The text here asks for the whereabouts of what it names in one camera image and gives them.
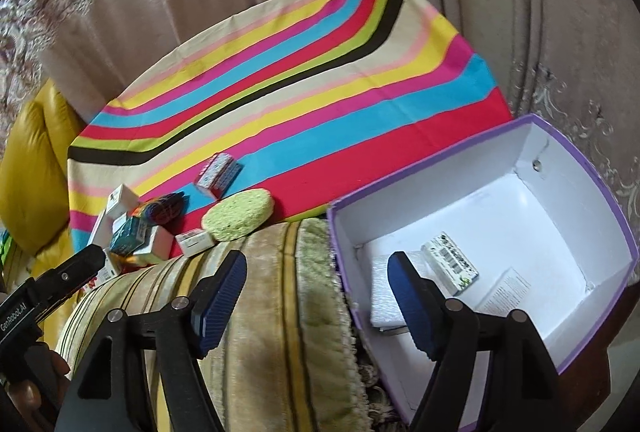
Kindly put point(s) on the teal small box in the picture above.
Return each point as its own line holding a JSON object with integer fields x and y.
{"x": 127, "y": 237}

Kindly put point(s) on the small flat white box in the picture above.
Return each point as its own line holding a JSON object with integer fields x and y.
{"x": 192, "y": 243}

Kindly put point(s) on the white cube box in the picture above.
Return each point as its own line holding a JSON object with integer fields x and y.
{"x": 121, "y": 199}

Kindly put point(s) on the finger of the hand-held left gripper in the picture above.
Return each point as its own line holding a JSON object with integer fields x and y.
{"x": 75, "y": 267}

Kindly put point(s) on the white printed leaflet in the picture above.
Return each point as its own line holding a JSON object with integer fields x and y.
{"x": 502, "y": 292}

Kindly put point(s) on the white flat packet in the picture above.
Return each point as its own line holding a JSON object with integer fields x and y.
{"x": 387, "y": 302}

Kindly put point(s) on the white box pink flower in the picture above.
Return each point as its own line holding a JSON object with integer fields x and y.
{"x": 157, "y": 244}

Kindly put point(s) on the white green barcode box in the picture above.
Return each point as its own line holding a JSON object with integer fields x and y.
{"x": 447, "y": 259}

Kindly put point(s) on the striped beige plush cushion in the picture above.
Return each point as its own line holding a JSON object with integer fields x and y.
{"x": 280, "y": 312}

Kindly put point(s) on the white box red print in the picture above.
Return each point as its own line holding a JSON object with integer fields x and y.
{"x": 107, "y": 274}

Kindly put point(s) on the person's left hand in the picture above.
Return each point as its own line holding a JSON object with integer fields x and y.
{"x": 57, "y": 364}

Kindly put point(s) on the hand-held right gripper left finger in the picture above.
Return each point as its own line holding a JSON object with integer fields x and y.
{"x": 220, "y": 299}

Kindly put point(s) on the green round sponge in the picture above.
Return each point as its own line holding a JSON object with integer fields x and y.
{"x": 237, "y": 214}

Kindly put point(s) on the striped colourful cloth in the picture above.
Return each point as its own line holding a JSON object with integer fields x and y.
{"x": 300, "y": 111}

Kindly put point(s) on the tall white box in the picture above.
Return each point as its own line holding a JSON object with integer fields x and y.
{"x": 100, "y": 232}

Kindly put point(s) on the rainbow striped pouch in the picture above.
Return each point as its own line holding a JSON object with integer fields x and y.
{"x": 162, "y": 209}

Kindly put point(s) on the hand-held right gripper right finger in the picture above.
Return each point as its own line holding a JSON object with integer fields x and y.
{"x": 410, "y": 302}

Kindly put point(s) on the red white small box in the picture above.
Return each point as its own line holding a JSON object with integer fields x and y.
{"x": 217, "y": 174}

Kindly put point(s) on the purple cardboard box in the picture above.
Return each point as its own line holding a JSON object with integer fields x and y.
{"x": 525, "y": 212}

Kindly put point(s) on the yellow leather sofa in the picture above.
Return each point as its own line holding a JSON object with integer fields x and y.
{"x": 35, "y": 171}

